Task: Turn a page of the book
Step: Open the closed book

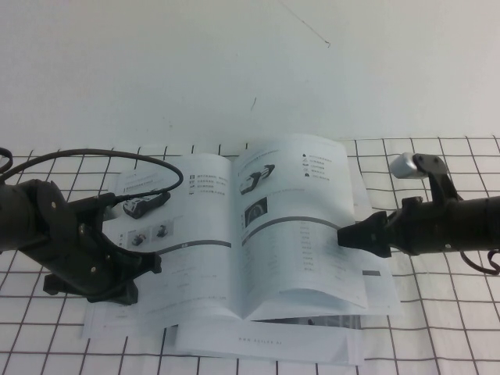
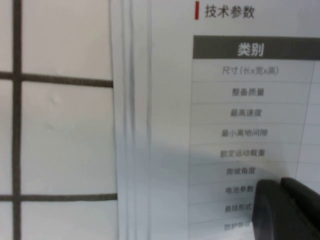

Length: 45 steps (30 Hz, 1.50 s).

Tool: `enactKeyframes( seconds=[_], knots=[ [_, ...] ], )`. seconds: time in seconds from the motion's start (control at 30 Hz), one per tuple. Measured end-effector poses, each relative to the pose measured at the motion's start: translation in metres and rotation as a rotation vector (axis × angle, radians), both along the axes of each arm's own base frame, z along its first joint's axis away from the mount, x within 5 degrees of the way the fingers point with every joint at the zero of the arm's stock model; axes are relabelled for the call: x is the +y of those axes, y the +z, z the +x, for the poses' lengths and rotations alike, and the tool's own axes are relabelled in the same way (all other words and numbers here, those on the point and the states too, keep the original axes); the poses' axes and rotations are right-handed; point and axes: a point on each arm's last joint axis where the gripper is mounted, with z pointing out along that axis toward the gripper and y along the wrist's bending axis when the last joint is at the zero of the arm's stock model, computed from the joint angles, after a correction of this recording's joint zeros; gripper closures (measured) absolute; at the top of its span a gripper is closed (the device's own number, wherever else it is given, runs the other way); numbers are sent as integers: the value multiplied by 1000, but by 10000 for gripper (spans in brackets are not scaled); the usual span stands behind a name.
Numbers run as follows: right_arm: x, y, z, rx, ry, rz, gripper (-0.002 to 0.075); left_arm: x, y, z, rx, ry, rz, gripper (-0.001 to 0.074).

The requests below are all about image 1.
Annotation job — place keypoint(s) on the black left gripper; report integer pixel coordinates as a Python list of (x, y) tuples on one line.
[(66, 250)]

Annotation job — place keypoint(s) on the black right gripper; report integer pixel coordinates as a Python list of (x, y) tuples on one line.
[(410, 230)]

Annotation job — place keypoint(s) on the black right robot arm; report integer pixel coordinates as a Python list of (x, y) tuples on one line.
[(472, 226)]

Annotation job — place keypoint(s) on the white black-grid tablecloth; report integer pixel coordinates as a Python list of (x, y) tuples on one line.
[(437, 312)]

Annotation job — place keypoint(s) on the closed white booklet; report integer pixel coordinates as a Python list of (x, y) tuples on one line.
[(265, 343)]

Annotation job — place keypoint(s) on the white product catalogue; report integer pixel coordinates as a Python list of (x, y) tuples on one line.
[(218, 273)]

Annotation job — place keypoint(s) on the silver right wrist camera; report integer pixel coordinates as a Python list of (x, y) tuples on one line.
[(408, 166)]

